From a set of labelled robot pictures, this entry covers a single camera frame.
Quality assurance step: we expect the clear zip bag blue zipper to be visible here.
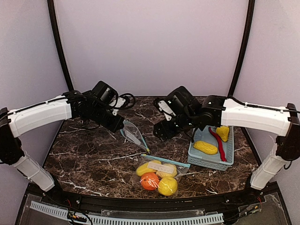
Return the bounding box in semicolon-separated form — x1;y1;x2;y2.
129;154;190;197

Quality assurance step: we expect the slotted grey cable duct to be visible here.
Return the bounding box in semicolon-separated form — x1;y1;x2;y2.
30;201;224;225

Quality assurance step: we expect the black front table rail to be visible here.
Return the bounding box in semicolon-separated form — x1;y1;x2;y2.
42;188;263;212

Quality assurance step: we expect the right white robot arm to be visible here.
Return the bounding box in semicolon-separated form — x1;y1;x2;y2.
153;86;300;190

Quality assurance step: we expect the black frame post right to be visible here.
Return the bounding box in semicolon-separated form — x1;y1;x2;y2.
227;0;255;97

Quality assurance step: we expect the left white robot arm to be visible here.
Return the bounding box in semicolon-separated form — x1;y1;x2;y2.
0;81;127;192

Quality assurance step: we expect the black frame post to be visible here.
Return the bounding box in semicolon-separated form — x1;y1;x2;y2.
47;0;75;91
227;0;255;97

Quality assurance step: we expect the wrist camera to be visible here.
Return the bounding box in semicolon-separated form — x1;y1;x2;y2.
153;98;176;121
109;93;136;116

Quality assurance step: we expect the yellow fruit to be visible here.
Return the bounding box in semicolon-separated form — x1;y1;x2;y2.
193;141;218;155

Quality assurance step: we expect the red chili pepper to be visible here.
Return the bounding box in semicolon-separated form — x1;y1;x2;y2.
208;127;227;162

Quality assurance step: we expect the pale yellow potato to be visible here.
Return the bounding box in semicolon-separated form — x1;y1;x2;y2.
156;163;177;178

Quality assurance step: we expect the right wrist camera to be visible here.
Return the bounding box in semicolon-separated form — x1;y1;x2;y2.
153;98;176;121

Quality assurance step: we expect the black frame post left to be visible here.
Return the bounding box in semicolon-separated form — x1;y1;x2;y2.
47;0;75;91

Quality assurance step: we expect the orange fruit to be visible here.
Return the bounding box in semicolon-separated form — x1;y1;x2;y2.
140;172;160;191

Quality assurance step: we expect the light blue plastic basket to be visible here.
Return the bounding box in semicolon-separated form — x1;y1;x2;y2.
187;126;234;171

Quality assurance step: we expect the yellow mango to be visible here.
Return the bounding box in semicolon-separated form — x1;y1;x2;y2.
135;162;156;177

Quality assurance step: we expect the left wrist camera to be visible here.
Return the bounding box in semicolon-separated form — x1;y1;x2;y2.
109;93;136;116

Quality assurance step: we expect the round yellow lemon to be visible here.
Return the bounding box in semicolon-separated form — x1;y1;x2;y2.
157;177;178;196

